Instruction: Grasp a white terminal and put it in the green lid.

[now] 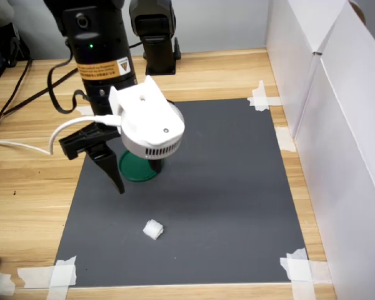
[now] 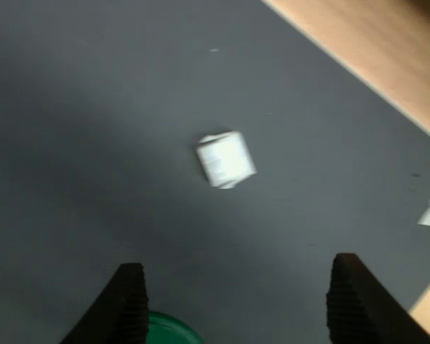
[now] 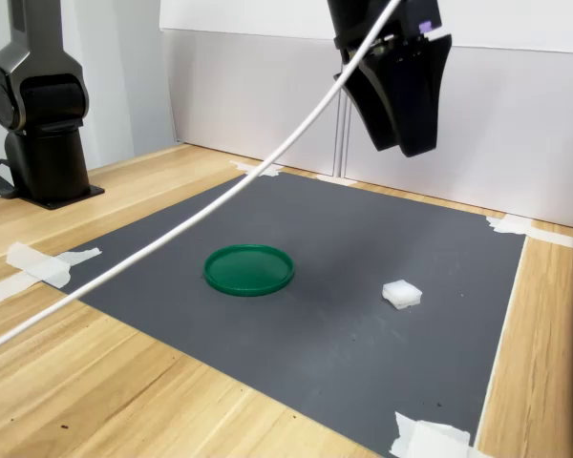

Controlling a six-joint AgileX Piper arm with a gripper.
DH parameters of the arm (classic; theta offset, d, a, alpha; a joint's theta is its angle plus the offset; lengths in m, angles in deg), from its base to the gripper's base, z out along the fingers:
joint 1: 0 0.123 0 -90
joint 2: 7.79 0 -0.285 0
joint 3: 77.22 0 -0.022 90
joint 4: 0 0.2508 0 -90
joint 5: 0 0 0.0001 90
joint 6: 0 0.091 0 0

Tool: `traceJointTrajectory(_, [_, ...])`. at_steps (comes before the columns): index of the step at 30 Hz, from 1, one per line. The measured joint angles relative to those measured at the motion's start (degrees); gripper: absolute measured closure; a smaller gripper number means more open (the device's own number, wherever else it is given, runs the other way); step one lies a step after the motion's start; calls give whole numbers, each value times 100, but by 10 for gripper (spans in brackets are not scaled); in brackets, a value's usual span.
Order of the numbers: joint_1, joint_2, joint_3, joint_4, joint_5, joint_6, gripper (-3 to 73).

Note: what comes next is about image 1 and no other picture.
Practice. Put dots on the small white plastic terminal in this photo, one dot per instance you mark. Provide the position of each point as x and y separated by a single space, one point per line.
153 230

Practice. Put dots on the white gripper camera box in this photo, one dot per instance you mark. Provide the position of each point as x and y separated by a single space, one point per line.
150 125

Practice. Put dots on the white tape piece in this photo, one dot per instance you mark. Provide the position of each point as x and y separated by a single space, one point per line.
84 111
59 275
286 139
262 100
300 272
1 282

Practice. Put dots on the black power supply box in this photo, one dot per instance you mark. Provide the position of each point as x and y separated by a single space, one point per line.
1 53

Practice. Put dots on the white partition panel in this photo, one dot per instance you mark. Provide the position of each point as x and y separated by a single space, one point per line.
356 156
293 47

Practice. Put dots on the round green lid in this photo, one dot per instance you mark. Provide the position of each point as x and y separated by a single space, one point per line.
134 170

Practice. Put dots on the dark grey mat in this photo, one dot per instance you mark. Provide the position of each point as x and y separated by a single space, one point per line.
222 187

